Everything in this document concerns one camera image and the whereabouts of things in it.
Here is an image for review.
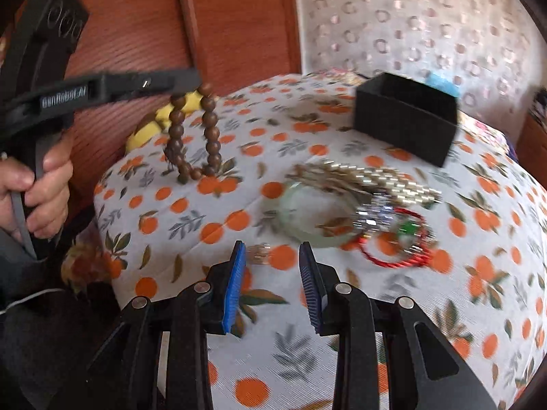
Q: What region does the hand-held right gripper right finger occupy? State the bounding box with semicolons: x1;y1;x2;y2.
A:
298;241;498;410

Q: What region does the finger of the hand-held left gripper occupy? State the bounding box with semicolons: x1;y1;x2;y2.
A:
102;67;202;101

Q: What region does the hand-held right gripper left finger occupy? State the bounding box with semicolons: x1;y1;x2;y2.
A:
51;241;249;410

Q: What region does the small silver jewelry piece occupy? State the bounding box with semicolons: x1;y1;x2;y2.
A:
247;243;273;266

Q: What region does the pale green jade bangle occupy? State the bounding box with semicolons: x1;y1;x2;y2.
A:
272;178;373;249

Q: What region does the red cord bracelet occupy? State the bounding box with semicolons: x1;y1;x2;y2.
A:
356;206;437;271

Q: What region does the brown wooden bead bracelet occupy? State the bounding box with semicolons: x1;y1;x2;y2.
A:
163;84;224;185

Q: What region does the sparkly rhinestone bracelet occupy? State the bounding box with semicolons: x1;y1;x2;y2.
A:
351;195;397;232

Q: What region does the black jewelry box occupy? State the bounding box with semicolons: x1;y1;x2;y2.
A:
352;72;461;168

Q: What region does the person's left hand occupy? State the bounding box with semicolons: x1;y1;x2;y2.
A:
0;134;75;244

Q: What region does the yellow plush toy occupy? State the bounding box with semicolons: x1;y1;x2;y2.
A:
125;91;204;153

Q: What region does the brown floral cloth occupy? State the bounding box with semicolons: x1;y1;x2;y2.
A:
60;222;117;296

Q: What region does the person's dark clothing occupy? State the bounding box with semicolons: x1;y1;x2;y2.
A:
0;218;126;410

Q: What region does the floral quilt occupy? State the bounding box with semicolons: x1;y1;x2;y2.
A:
464;115;520;160

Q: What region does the blue bag on bed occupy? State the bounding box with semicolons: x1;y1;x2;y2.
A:
425;72;463;100

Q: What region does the circle pattern sheer curtain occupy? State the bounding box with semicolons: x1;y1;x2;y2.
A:
292;0;540;117

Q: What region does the wooden side cabinet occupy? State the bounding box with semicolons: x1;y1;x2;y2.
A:
516;113;547;165

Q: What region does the white cable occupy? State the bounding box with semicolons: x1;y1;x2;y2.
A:
0;287;66;315

